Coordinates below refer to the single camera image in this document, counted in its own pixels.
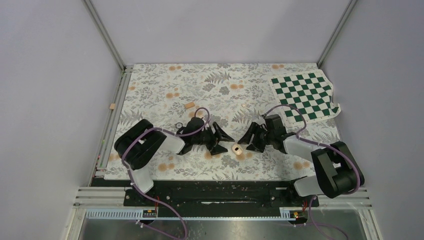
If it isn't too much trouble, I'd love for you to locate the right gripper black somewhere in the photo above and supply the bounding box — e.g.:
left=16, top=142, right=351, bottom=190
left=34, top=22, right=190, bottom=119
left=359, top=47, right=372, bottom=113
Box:
left=237, top=121, right=275, bottom=153

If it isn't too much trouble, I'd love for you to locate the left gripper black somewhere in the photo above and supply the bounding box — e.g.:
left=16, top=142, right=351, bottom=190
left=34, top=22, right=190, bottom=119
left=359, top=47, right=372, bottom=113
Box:
left=192, top=122, right=234, bottom=155

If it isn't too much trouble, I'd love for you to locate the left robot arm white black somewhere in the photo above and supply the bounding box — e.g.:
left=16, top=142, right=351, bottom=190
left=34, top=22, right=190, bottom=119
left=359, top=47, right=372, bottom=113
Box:
left=113, top=117, right=235, bottom=206

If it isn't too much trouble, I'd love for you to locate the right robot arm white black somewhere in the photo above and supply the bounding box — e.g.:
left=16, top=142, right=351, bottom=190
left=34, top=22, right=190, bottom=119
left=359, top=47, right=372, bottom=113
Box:
left=237, top=114, right=365, bottom=206

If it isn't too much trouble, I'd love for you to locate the blue poker chip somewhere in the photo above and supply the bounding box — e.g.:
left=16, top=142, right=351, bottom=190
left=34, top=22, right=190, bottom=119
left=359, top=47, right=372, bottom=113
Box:
left=175, top=122, right=184, bottom=129

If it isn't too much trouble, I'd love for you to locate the green white checkered mat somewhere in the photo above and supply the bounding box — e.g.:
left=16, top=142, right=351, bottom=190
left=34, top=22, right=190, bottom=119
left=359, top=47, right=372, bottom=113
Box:
left=268, top=69, right=342, bottom=127

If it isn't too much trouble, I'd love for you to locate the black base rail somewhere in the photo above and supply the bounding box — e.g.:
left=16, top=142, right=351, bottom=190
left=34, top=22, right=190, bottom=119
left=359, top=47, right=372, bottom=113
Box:
left=123, top=180, right=319, bottom=218

